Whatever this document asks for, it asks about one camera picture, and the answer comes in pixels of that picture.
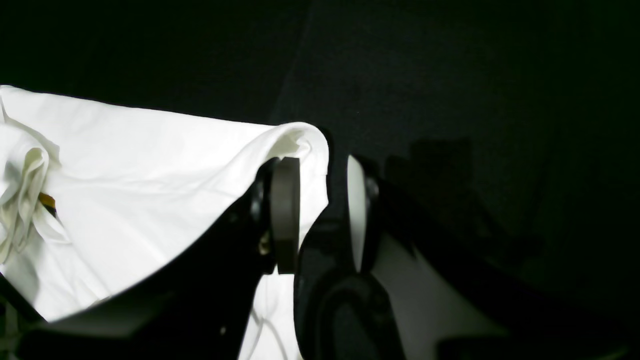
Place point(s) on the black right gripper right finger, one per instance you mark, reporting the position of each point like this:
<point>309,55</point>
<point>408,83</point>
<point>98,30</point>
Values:
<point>447,303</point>

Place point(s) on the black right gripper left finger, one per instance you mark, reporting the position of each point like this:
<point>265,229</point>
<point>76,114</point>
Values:
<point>197,307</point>

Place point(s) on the white printed t-shirt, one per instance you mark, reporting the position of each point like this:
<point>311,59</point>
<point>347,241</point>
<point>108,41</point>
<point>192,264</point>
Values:
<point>95,198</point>

